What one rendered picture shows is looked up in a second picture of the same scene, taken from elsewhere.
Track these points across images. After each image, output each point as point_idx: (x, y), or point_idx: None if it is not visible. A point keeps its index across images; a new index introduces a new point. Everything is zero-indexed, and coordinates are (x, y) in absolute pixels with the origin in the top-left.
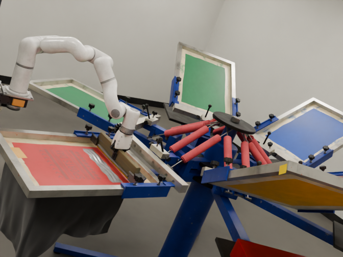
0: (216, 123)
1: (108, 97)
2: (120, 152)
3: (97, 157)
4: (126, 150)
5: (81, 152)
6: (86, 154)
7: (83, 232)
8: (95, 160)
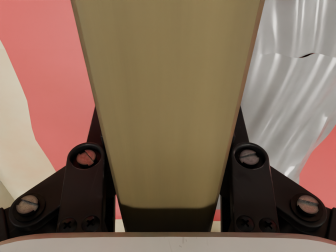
0: None
1: None
2: (225, 161)
3: (263, 143)
4: (28, 206)
5: (328, 183)
6: (321, 164)
7: None
8: (333, 100)
